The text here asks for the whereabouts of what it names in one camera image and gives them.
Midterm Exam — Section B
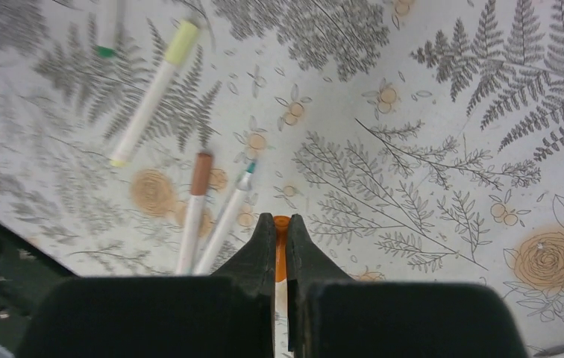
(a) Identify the white pen teal tip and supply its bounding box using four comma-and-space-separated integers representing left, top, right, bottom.
192, 161, 257, 275

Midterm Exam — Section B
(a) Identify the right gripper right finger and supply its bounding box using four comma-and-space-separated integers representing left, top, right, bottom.
286, 214, 527, 357

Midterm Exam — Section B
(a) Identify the white pen orange tip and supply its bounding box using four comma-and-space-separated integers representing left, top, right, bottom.
175, 151, 213, 275

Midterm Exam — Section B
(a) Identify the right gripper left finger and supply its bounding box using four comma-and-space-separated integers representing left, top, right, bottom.
16, 213, 276, 357

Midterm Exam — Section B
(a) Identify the white pen with green tip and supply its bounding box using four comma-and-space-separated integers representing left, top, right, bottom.
95, 0, 125, 58

